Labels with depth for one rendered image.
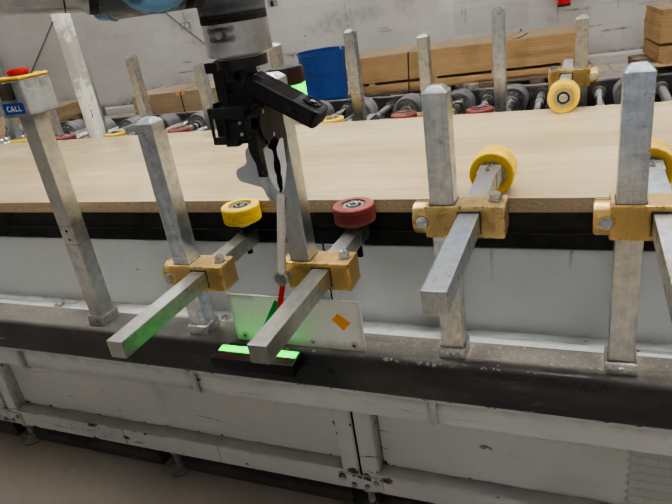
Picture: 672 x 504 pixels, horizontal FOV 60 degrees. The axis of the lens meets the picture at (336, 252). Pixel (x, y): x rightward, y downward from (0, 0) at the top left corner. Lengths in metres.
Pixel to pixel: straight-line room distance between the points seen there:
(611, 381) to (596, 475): 0.53
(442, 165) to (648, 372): 0.43
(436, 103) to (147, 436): 1.40
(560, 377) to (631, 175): 0.32
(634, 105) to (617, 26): 7.32
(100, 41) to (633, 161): 9.42
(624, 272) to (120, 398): 1.49
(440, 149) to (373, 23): 7.38
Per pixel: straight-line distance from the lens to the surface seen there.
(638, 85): 0.82
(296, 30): 8.50
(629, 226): 0.86
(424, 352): 1.02
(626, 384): 0.97
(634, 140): 0.83
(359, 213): 1.08
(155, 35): 9.42
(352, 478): 1.61
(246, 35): 0.82
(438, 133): 0.85
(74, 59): 2.48
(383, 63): 6.89
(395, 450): 1.54
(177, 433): 1.86
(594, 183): 1.15
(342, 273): 0.97
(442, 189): 0.87
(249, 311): 1.10
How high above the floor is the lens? 1.28
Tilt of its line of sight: 24 degrees down
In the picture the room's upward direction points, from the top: 9 degrees counter-clockwise
